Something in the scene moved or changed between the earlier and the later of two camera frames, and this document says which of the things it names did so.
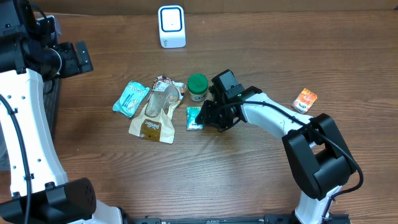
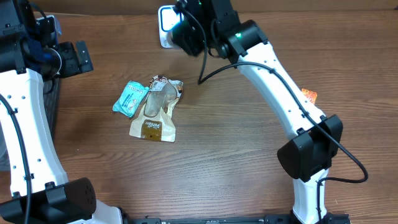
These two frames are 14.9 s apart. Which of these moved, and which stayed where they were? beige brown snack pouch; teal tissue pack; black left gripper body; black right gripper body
Moved: black right gripper body
Stayed: black left gripper body; teal tissue pack; beige brown snack pouch
